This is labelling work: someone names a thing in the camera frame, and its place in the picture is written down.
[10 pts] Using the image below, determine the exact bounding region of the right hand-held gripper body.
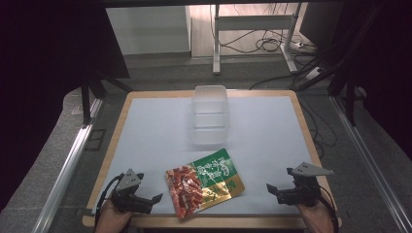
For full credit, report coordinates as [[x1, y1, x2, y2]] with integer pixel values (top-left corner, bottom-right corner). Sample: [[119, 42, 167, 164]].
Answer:
[[277, 161, 335, 208]]

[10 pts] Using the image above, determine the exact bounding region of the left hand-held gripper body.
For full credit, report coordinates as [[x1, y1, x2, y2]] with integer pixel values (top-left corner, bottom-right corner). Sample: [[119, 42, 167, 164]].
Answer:
[[110, 168, 154, 216]]

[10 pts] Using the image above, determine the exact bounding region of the person's left hand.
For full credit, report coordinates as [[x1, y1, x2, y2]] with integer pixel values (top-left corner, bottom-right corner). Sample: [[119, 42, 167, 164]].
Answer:
[[93, 199, 134, 233]]

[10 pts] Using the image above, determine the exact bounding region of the person's right hand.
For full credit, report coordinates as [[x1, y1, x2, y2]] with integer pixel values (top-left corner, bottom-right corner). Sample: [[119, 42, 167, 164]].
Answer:
[[295, 193, 336, 233]]

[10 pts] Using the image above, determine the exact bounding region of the red and green snack packet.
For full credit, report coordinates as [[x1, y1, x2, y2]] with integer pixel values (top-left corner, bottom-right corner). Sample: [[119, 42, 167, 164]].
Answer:
[[164, 148, 246, 219]]

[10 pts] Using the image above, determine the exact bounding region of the clear plastic container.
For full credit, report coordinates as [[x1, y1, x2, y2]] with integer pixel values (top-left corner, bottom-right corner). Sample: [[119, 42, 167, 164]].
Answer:
[[189, 84, 232, 147]]

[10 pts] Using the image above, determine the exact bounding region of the black tripod stand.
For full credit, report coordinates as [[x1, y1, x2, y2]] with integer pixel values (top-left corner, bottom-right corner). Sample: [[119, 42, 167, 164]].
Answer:
[[80, 69, 134, 128], [293, 3, 385, 128]]

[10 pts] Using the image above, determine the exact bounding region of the white power strip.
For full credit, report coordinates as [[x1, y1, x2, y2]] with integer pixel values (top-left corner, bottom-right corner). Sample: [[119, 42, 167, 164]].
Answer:
[[304, 65, 324, 82]]

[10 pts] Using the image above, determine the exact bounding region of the dark curtain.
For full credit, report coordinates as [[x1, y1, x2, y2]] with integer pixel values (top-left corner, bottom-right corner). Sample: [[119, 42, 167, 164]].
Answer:
[[0, 0, 131, 210], [299, 0, 412, 160]]

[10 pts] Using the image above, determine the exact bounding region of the white cabinet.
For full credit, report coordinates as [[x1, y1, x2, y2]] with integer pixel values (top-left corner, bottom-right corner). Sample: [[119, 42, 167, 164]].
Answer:
[[105, 6, 192, 56]]

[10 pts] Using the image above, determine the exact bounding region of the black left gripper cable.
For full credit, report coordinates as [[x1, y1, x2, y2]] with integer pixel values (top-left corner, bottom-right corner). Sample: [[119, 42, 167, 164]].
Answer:
[[93, 173, 126, 233]]

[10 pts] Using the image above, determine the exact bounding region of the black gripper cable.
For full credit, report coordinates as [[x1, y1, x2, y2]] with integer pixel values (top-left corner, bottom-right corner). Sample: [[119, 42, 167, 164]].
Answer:
[[93, 173, 126, 233], [318, 185, 342, 233]]

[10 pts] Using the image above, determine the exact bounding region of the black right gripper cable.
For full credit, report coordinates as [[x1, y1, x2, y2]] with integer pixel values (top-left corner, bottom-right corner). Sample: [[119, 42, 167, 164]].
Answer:
[[318, 185, 342, 233]]

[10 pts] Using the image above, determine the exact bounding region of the thin black floor cable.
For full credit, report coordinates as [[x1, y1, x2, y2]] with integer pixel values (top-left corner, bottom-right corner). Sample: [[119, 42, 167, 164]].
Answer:
[[300, 96, 338, 160]]

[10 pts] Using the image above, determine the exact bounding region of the aluminium rail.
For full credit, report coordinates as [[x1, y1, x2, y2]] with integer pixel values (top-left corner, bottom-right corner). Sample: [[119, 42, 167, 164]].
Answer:
[[31, 96, 105, 233], [327, 94, 412, 233]]

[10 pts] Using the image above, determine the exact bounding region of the tangle of black floor cables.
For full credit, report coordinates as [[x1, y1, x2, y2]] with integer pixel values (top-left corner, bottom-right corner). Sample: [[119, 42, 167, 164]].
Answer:
[[219, 28, 320, 55]]

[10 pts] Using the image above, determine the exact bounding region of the white desk frame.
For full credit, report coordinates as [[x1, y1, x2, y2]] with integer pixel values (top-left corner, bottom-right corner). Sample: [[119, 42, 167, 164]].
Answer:
[[211, 3, 304, 77]]

